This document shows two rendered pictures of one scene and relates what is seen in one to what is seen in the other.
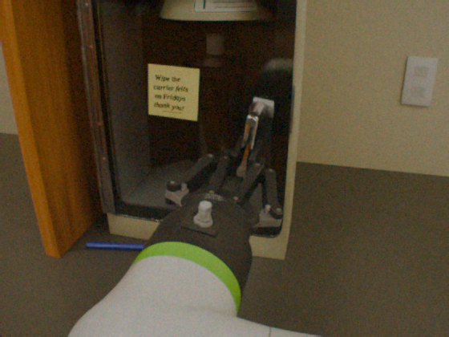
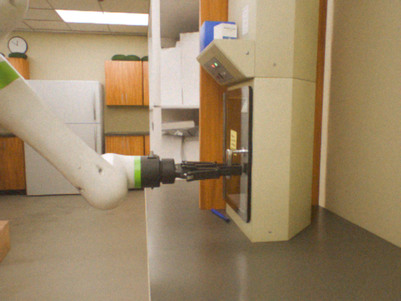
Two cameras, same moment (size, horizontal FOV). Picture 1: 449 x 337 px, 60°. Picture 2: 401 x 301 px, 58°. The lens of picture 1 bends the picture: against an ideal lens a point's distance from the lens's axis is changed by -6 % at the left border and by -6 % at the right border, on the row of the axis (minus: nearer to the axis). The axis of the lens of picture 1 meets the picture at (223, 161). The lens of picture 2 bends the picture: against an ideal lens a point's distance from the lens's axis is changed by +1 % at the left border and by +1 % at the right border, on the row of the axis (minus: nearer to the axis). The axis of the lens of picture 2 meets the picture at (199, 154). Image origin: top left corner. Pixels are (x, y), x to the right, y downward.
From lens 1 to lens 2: 0.97 m
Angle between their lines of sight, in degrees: 67
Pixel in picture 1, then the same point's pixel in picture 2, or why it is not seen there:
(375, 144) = not seen: outside the picture
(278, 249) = (250, 234)
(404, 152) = not seen: outside the picture
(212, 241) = (145, 158)
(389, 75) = not seen: outside the picture
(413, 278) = (276, 276)
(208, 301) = (124, 161)
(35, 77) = (207, 130)
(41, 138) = (204, 155)
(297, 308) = (217, 249)
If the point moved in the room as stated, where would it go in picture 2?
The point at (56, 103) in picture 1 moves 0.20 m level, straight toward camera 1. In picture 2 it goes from (217, 144) to (179, 148)
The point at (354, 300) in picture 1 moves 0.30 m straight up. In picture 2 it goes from (237, 260) to (238, 143)
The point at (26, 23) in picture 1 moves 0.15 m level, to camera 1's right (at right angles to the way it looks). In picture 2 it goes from (206, 110) to (224, 110)
